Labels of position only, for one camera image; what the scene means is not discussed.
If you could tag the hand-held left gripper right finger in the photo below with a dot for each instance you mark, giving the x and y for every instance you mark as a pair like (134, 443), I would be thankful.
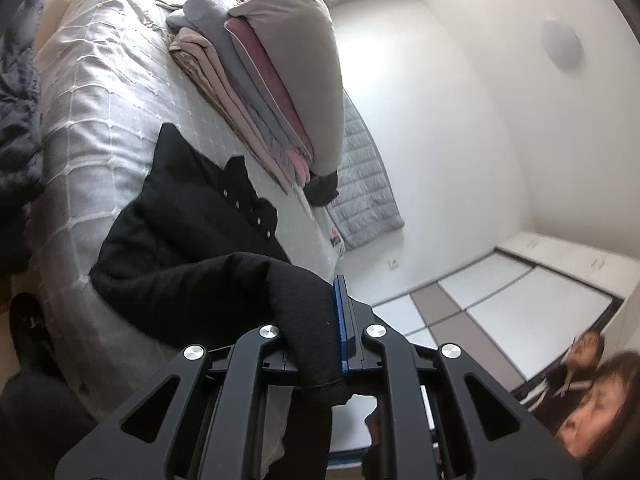
(341, 320)

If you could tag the round ceiling light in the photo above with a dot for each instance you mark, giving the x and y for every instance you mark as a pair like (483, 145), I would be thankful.
(561, 44)

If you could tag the bed with grey checked sheet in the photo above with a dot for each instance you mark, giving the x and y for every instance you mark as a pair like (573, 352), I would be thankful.
(100, 110)

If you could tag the dark puffer jacket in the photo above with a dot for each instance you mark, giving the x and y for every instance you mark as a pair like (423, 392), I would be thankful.
(20, 110)

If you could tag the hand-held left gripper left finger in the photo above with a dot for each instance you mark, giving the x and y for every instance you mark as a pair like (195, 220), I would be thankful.
(250, 355)

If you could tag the small black garment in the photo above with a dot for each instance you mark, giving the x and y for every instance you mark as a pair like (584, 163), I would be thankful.
(322, 190)

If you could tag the grey quilted headboard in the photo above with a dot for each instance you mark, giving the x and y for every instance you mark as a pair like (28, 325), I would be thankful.
(360, 185)

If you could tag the maroon folded blanket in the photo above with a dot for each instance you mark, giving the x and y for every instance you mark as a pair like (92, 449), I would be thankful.
(260, 70)

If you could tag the black jacket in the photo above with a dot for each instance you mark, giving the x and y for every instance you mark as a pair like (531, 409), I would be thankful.
(200, 260)

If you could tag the white wall socket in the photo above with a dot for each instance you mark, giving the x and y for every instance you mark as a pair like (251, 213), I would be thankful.
(393, 263)

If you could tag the person's head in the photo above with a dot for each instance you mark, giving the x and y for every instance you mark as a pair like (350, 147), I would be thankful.
(600, 405)

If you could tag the pink folded blanket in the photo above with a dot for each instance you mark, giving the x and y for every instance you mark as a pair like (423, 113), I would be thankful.
(297, 167)

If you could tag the white and grey wardrobe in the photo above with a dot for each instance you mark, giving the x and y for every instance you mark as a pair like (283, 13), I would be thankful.
(500, 300)

